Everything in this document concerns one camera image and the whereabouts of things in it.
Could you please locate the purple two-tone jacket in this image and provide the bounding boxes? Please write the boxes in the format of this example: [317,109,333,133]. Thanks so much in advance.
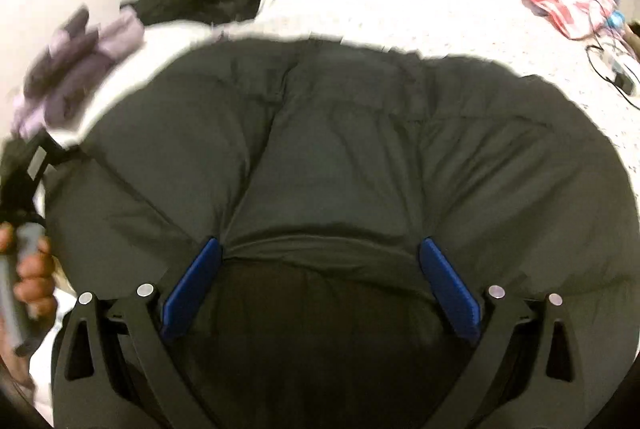
[10,6,146,140]

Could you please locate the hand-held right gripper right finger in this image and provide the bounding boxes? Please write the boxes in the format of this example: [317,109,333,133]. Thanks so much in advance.
[419,236,591,429]

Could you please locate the person's left hand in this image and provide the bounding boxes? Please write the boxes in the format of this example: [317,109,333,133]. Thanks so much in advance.
[17,236,57,322]

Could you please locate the black puffer jacket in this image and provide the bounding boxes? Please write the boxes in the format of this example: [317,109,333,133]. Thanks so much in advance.
[42,31,640,429]

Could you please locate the white power strip with cables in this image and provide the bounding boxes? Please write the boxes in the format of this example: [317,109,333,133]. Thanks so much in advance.
[586,0,640,98]

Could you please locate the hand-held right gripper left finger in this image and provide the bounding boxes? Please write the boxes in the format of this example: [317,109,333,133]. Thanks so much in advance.
[50,236,223,429]

